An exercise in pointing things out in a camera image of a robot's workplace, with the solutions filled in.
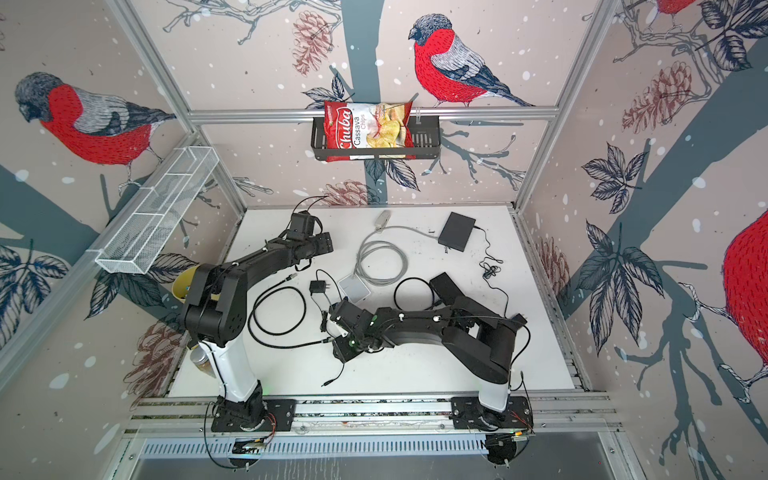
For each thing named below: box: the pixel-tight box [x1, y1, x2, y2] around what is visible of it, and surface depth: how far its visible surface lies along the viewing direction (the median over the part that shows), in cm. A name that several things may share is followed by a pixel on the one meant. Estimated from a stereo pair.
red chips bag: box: [324, 101, 416, 162], surface depth 90 cm
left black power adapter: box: [309, 280, 331, 296], surface depth 100 cm
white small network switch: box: [338, 273, 371, 303], surface depth 98 cm
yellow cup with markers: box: [172, 265, 200, 303], surface depth 85 cm
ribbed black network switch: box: [430, 272, 465, 305], surface depth 99 cm
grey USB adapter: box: [374, 209, 391, 233], surface depth 116 cm
